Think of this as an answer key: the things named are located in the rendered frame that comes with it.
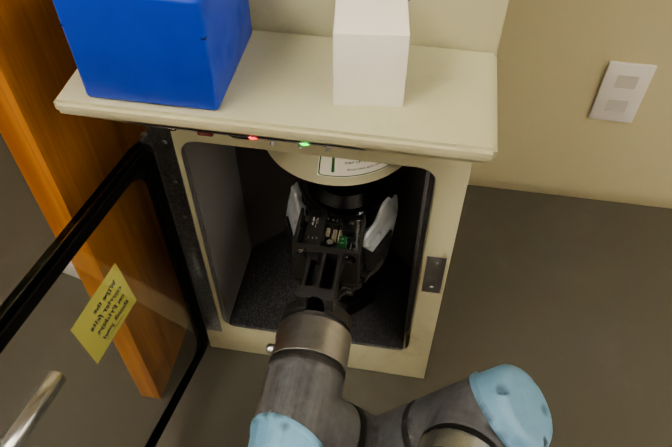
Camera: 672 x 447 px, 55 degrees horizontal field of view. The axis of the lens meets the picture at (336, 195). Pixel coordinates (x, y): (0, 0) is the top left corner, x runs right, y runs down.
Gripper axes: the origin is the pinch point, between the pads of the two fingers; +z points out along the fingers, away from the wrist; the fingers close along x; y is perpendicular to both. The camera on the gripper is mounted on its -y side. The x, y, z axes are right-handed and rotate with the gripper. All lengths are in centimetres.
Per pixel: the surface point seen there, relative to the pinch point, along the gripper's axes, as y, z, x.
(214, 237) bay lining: -3.0, -6.7, 15.2
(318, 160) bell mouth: 12.3, -6.4, 1.9
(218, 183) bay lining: 2.2, -2.4, 15.2
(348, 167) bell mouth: 11.9, -6.5, -1.2
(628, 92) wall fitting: -5, 34, -40
